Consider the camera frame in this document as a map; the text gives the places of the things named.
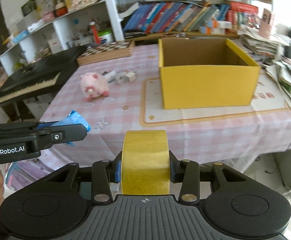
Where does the blue wrapper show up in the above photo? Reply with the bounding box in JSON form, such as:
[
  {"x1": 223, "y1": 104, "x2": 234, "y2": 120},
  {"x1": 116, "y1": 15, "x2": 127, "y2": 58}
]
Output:
[{"x1": 52, "y1": 111, "x2": 91, "y2": 145}]

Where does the yellow tape roll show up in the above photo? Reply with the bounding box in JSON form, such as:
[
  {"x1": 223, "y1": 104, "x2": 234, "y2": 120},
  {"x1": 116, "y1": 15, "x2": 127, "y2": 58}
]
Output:
[{"x1": 121, "y1": 130, "x2": 170, "y2": 196}]

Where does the pink plush pig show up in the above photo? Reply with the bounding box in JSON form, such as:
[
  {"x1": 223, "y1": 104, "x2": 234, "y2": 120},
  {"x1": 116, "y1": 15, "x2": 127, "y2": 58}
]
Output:
[{"x1": 81, "y1": 72, "x2": 110, "y2": 101}]

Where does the white tube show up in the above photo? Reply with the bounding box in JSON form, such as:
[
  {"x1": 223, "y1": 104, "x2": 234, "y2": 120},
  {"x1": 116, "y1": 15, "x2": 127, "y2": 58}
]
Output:
[{"x1": 102, "y1": 70, "x2": 117, "y2": 83}]

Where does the white charger cube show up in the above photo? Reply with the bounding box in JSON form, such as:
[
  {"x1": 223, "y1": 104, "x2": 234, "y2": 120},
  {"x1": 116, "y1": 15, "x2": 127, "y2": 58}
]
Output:
[{"x1": 122, "y1": 72, "x2": 137, "y2": 82}]

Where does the black electronic keyboard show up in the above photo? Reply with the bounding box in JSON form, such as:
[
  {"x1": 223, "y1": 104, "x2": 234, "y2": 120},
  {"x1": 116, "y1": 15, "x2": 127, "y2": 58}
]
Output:
[{"x1": 0, "y1": 46, "x2": 87, "y2": 107}]

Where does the pink checkered tablecloth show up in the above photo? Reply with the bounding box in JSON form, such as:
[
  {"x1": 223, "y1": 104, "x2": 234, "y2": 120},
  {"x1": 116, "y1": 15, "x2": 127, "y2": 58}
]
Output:
[{"x1": 40, "y1": 45, "x2": 291, "y2": 169}]

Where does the wooden chess board box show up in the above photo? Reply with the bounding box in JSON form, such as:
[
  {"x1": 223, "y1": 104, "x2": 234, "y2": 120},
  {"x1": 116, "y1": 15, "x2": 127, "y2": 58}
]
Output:
[{"x1": 77, "y1": 41, "x2": 135, "y2": 66}]

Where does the yellow cardboard box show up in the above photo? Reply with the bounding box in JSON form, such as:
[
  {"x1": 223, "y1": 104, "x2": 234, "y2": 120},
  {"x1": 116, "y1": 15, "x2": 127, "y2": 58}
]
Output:
[{"x1": 158, "y1": 37, "x2": 260, "y2": 109}]

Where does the red white glue bottle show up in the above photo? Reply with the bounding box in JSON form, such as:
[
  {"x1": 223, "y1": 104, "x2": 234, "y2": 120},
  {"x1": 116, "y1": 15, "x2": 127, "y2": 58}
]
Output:
[{"x1": 90, "y1": 21, "x2": 101, "y2": 44}]

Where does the white green lidded jar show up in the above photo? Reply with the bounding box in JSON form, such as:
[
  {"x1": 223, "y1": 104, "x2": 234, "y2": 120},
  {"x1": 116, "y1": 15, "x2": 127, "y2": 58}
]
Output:
[{"x1": 98, "y1": 29, "x2": 115, "y2": 44}]

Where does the white bookshelf unit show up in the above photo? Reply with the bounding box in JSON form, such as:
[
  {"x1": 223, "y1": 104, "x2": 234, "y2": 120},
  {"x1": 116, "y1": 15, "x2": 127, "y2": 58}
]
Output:
[{"x1": 0, "y1": 0, "x2": 273, "y2": 68}]

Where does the orange white medicine box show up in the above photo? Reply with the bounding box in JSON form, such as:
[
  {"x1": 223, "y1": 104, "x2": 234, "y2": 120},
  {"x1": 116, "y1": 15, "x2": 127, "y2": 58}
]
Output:
[{"x1": 206, "y1": 20, "x2": 232, "y2": 29}]

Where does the black power adapter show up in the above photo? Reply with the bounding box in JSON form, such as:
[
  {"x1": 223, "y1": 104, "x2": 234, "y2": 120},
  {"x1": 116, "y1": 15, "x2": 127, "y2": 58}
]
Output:
[{"x1": 284, "y1": 46, "x2": 291, "y2": 59}]

